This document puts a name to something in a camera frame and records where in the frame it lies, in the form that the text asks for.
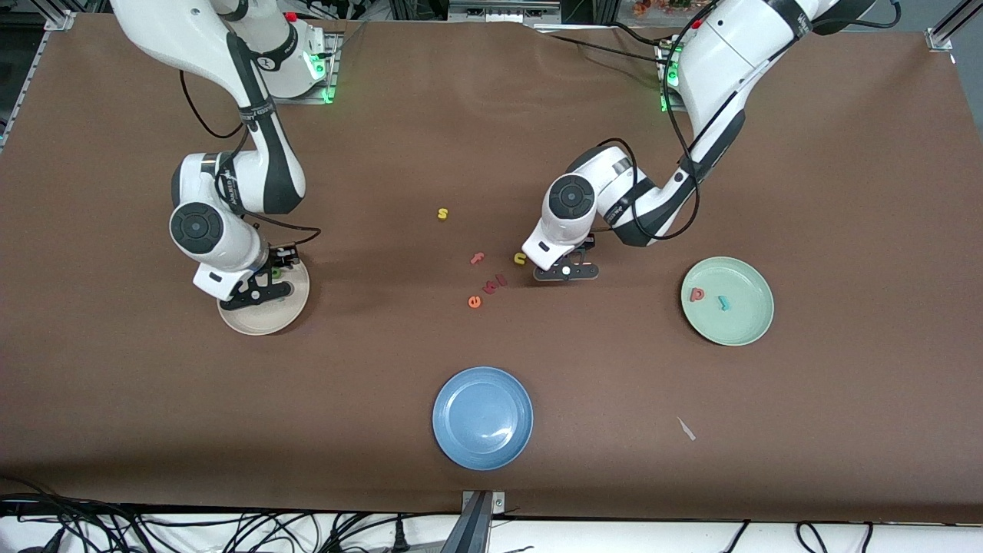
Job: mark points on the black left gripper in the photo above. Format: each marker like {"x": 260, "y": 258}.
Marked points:
{"x": 586, "y": 243}

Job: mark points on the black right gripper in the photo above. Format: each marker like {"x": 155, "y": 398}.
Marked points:
{"x": 282, "y": 255}

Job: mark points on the pink foam letter p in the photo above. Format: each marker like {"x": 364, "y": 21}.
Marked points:
{"x": 693, "y": 296}

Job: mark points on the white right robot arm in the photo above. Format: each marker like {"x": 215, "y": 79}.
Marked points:
{"x": 169, "y": 38}

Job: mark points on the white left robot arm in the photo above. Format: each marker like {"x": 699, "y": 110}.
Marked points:
{"x": 729, "y": 54}

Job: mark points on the beige brown plate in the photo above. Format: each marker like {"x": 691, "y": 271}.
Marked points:
{"x": 269, "y": 319}

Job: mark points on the pale green plate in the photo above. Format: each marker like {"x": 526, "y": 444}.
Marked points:
{"x": 737, "y": 326}

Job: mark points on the blue plate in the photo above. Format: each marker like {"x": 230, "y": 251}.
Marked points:
{"x": 482, "y": 418}

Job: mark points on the white paper scrap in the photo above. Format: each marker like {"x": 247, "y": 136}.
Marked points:
{"x": 686, "y": 428}

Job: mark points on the grey metal fixture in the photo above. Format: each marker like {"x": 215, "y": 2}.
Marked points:
{"x": 503, "y": 9}

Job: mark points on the brown table cover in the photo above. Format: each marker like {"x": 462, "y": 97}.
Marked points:
{"x": 845, "y": 230}

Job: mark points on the black power plug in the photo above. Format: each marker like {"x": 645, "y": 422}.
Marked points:
{"x": 400, "y": 536}

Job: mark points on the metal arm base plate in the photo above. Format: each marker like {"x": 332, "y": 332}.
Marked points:
{"x": 332, "y": 69}
{"x": 666, "y": 104}

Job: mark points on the grey mounting post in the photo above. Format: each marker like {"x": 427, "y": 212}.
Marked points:
{"x": 472, "y": 530}

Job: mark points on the aluminium frame rail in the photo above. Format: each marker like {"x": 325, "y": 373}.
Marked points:
{"x": 31, "y": 69}
{"x": 948, "y": 27}

